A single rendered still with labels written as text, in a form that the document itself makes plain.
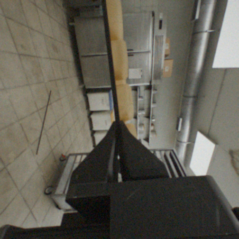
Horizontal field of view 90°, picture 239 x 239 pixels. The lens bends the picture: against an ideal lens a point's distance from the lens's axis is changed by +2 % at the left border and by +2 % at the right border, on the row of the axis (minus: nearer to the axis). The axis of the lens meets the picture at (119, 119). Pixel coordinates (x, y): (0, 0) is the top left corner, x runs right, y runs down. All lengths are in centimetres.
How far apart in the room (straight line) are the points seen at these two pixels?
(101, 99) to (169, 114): 245
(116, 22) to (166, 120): 443
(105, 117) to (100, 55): 161
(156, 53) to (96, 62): 135
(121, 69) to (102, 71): 282
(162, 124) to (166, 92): 116
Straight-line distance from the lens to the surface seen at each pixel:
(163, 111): 439
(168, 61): 334
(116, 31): 20
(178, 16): 435
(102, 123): 358
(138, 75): 299
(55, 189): 187
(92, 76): 302
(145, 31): 309
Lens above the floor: 100
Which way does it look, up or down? 1 degrees down
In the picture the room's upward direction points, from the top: 87 degrees clockwise
